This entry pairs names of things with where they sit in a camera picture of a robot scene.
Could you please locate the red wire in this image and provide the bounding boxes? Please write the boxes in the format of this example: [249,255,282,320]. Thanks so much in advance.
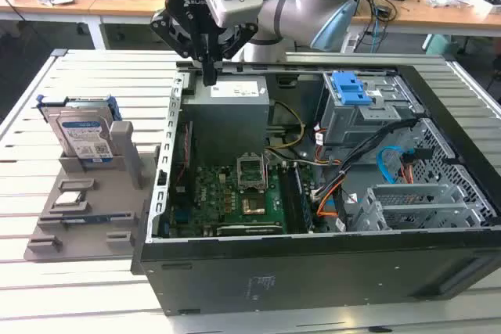
[174,122,193,191]

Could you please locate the black cable bundle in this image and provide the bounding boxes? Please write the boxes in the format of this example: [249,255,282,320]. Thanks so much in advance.
[312,117,418,202]

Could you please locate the blue hanging cable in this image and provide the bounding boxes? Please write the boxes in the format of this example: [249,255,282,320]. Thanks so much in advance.
[373,7,383,53]

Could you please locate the blue wire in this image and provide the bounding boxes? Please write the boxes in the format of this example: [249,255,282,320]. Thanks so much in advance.
[376,145,404,185]

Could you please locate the small white box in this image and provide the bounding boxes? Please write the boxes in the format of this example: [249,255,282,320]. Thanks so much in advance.
[473,0,501,18]

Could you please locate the grey parts rack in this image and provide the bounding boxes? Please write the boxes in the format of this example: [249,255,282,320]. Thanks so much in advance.
[23,120,158,263]

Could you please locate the blue plastic cage latch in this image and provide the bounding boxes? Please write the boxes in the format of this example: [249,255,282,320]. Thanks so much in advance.
[330,71,373,106]

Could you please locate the green motherboard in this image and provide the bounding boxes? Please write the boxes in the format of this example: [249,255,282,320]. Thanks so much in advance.
[168,161,326,237]

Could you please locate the CPU socket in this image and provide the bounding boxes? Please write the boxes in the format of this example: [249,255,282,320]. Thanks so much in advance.
[239,192,269,217]

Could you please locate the black RAM slot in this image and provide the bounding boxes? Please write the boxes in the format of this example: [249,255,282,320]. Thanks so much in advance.
[287,164,305,233]
[278,164,297,233]

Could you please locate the metal locking lever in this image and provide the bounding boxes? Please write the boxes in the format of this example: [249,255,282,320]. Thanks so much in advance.
[263,149,272,191]

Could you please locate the silver CPU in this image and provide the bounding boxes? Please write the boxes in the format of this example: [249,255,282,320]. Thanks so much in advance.
[54,192,85,208]

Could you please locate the metal socket cover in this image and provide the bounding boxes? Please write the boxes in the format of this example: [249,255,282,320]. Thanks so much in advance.
[236,151,268,194]

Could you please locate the metal disk bay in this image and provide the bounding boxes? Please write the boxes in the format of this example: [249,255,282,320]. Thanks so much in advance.
[366,183,465,210]
[347,200,487,233]

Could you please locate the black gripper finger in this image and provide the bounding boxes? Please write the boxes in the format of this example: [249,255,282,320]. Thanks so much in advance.
[150,11,216,86]
[214,23,259,77]

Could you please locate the black PC case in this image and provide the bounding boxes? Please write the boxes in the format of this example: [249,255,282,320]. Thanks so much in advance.
[131,60,501,318]

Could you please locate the grey metal drive cage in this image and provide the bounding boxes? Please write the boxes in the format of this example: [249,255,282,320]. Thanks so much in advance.
[320,71,426,165]

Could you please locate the teal bin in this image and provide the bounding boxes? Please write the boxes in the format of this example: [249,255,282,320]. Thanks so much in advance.
[424,32,463,57]

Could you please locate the yellow wires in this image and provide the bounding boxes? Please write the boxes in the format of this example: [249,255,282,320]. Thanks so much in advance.
[265,101,307,151]

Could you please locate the RAM stick with chips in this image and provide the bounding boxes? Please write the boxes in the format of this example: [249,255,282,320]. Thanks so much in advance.
[295,167,315,230]

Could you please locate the orange wire with black plug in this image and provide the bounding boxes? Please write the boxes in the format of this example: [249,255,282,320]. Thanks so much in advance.
[398,148,431,185]

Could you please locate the grey power supply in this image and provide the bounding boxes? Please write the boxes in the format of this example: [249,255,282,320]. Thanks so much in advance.
[182,75,271,167]

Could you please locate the hard disk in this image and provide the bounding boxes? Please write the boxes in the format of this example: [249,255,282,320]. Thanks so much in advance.
[35,94,123,165]

